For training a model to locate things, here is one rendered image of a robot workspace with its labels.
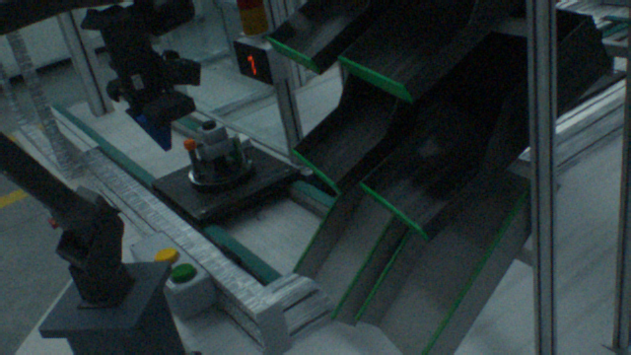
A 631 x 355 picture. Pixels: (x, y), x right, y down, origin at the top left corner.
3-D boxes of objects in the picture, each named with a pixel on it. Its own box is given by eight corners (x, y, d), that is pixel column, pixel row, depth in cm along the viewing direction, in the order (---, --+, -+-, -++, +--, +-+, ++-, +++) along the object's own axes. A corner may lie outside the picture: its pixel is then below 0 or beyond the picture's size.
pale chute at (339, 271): (355, 327, 90) (330, 319, 88) (314, 279, 101) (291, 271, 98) (463, 150, 87) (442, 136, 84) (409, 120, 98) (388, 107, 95)
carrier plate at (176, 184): (201, 229, 127) (198, 219, 126) (152, 189, 145) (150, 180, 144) (302, 177, 138) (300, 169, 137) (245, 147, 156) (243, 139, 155)
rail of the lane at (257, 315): (269, 362, 105) (254, 310, 100) (91, 187, 173) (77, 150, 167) (298, 344, 108) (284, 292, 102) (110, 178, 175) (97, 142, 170)
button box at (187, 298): (183, 321, 111) (174, 293, 109) (137, 270, 127) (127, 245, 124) (219, 301, 115) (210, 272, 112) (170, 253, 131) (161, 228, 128)
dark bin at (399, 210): (429, 244, 70) (396, 200, 66) (368, 195, 81) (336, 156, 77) (612, 67, 72) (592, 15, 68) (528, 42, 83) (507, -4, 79)
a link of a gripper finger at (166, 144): (142, 122, 89) (180, 105, 92) (132, 115, 92) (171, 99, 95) (159, 166, 93) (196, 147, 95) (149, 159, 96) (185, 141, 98)
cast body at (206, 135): (208, 162, 135) (199, 131, 132) (198, 156, 138) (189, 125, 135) (243, 146, 139) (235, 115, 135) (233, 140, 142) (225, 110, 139)
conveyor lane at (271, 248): (284, 327, 112) (272, 281, 107) (113, 177, 175) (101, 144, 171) (408, 250, 124) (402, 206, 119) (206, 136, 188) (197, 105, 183)
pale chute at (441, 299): (433, 387, 79) (408, 380, 76) (378, 325, 90) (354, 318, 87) (562, 185, 75) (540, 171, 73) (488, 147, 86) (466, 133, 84)
